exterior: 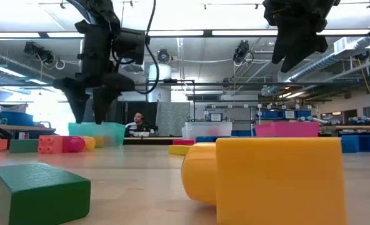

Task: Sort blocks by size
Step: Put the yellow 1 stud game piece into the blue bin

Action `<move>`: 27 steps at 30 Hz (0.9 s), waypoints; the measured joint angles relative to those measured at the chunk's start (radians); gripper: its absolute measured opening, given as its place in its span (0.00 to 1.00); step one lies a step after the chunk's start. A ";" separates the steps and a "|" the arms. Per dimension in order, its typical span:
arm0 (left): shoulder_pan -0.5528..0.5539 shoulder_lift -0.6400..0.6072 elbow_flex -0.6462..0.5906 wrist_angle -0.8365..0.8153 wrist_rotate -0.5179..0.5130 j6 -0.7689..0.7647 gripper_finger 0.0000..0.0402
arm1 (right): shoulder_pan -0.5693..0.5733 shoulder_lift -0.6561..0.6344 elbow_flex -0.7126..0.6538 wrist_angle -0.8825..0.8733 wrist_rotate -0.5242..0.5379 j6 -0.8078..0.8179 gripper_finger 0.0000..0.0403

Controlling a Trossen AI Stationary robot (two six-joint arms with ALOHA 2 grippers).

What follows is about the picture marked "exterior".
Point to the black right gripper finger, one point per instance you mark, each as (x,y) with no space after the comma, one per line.
(280,43)
(303,47)

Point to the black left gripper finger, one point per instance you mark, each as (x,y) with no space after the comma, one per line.
(75,93)
(110,90)

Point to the short yellow block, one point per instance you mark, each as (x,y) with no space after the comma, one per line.
(100,141)

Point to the orange stud block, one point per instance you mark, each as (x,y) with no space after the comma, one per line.
(50,144)

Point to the thin green block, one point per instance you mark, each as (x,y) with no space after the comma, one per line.
(24,146)

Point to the large green block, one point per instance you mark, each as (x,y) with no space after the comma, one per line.
(38,197)

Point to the person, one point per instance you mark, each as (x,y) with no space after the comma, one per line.
(138,118)

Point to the teal plastic bin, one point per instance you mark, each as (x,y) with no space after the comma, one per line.
(113,131)

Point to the black cabinet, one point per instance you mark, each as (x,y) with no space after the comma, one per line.
(147,109)

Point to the wooden side table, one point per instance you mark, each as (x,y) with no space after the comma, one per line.
(32,128)

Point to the white cylindrical tank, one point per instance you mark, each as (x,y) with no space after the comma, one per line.
(164,72)

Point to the blue tub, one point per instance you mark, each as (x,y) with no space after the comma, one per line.
(16,119)

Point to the shelf with blue bins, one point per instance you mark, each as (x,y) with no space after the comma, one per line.
(269,114)

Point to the red plastic bin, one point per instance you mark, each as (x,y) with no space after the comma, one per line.
(285,129)

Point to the small red block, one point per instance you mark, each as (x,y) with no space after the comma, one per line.
(183,142)

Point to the long yellow block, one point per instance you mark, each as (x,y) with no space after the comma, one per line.
(178,150)

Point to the wooden workbench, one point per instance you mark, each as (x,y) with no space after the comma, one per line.
(353,127)

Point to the blue crate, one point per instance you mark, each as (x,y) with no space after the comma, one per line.
(242,133)

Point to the clear plastic bin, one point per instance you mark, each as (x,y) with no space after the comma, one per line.
(207,128)

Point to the small blue block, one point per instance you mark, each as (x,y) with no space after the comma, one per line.
(350,144)
(205,139)

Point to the large yellow stud block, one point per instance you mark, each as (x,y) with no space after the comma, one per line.
(278,181)

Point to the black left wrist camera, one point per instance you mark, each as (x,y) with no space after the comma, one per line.
(130,45)

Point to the black ceiling camera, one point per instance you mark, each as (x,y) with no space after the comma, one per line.
(242,51)
(163,57)
(38,51)

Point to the silver ventilation duct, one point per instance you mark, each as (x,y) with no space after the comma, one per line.
(344,53)

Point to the black aluminium table frame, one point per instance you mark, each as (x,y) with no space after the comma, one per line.
(147,141)

